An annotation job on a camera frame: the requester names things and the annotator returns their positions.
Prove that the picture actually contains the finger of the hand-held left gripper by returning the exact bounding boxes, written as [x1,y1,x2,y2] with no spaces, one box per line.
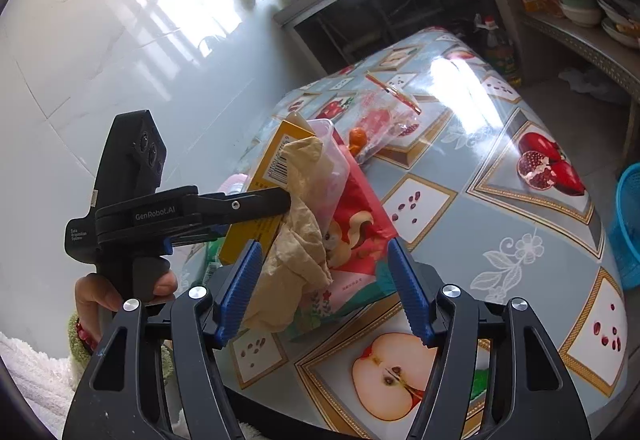
[159,224,227,255]
[197,187,292,225]

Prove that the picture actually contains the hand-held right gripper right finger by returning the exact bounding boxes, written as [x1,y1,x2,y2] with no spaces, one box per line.
[387,237,593,440]

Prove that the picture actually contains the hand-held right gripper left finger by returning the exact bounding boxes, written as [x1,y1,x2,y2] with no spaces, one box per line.
[62,240,263,440]

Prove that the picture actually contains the yellow cardboard box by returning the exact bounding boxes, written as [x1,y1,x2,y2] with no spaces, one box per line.
[220,117,321,266]

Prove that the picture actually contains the brown paper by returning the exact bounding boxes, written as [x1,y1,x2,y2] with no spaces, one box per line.
[247,135,333,333]

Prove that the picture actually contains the red snack bag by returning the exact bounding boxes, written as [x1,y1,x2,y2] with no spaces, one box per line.
[287,127,401,336]

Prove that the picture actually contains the blue plastic basket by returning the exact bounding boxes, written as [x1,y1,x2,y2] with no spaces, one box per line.
[614,167,640,288]

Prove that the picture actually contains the person's left hand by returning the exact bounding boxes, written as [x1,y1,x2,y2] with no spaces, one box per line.
[75,270,178,346]

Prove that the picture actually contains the pink packet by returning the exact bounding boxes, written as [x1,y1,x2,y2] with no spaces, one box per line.
[220,173,251,196]

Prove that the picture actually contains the green packet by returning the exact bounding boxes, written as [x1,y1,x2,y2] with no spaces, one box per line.
[200,240,226,288]

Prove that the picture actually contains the fruit print tablecloth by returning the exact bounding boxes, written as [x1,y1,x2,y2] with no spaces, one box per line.
[182,25,628,440]

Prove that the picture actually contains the clear plastic wrapper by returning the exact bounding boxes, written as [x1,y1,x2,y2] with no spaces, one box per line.
[350,90,421,166]

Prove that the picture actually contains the red pen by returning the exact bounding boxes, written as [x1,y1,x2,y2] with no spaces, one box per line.
[365,72,422,115]

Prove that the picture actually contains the drain pipes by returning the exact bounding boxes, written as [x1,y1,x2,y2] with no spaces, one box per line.
[320,0,441,61]

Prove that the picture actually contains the cooking oil bottle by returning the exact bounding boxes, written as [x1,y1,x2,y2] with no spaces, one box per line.
[480,15,521,88]

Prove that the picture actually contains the white rag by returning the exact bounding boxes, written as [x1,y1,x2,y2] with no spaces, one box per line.
[559,66,626,101]

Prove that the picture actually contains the perforated metal shelf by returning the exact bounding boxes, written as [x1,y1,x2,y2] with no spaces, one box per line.
[520,13,640,86]

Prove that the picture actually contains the stack of bowls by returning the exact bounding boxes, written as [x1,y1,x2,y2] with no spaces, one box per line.
[556,0,603,27]

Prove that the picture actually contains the stack of white plates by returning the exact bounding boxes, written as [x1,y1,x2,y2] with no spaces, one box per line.
[597,0,640,46]

